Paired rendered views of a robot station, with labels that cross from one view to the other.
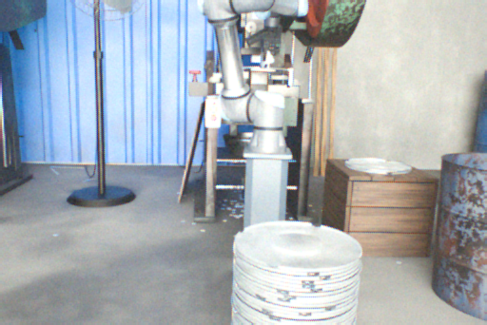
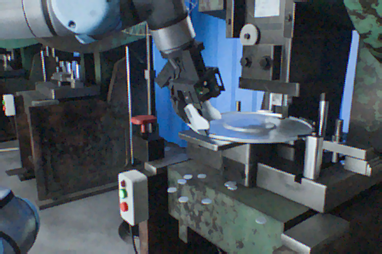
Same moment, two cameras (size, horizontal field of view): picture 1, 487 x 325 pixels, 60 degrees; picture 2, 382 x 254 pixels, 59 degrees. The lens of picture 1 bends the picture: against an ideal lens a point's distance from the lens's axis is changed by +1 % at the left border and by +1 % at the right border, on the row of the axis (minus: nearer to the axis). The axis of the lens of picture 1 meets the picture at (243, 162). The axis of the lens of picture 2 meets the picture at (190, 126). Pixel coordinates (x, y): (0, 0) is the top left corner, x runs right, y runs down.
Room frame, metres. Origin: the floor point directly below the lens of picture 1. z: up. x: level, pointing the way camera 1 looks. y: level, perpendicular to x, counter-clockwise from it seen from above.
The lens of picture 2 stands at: (1.72, -0.66, 0.98)
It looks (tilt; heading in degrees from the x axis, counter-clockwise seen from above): 14 degrees down; 58
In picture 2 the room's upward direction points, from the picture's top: straight up
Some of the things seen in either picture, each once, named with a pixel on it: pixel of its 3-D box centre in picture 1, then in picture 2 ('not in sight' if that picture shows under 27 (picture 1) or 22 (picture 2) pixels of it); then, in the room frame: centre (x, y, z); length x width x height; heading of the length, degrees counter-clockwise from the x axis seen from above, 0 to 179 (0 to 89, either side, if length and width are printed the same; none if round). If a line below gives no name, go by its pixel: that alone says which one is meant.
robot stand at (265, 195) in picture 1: (264, 204); not in sight; (1.66, -0.09, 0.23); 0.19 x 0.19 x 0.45; 89
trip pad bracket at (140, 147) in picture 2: (198, 100); (148, 163); (2.14, 0.24, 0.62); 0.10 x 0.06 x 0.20; 97
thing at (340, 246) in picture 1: (297, 243); not in sight; (0.93, -0.13, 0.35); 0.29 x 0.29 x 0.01
